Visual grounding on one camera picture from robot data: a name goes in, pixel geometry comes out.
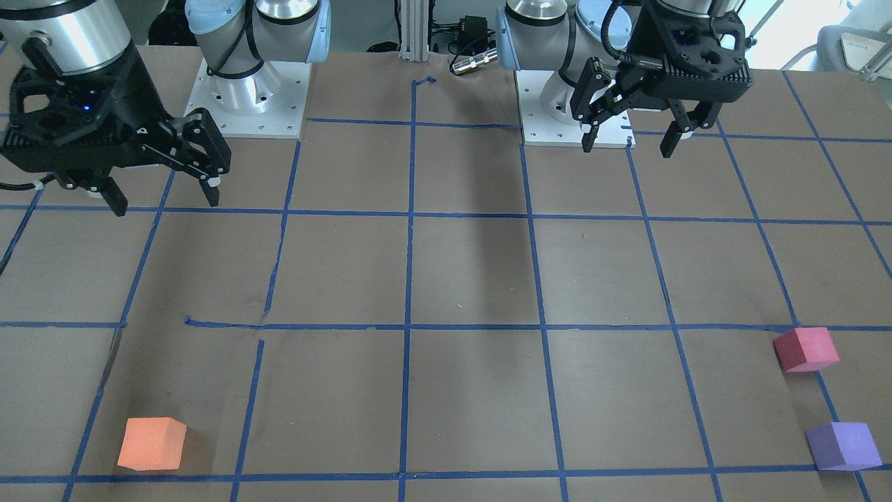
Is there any pink foam cube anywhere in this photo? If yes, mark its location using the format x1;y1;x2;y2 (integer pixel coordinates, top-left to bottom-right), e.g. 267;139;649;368
772;327;840;372

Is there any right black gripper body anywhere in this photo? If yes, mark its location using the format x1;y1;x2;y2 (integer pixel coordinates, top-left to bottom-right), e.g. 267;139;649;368
2;44;168;180

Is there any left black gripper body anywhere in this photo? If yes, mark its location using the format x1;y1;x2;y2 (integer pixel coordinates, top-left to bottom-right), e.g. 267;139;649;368
631;1;754;110

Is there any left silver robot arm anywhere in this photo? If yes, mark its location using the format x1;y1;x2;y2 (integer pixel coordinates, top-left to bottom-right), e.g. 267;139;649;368
496;1;754;158

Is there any orange foam cube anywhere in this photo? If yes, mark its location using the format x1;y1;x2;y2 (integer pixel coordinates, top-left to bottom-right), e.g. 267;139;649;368
117;417;187;471

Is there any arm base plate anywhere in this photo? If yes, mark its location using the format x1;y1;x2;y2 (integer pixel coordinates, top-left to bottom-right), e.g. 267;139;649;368
185;61;314;139
514;68;635;149

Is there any purple foam cube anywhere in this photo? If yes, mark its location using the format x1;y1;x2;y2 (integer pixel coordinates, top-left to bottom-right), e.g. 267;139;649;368
805;422;883;471

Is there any silver metal connector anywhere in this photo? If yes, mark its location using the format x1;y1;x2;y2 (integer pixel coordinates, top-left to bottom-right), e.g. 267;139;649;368
449;47;499;76

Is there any aluminium frame post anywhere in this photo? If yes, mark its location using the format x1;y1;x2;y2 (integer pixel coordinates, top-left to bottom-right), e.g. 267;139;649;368
396;0;432;63

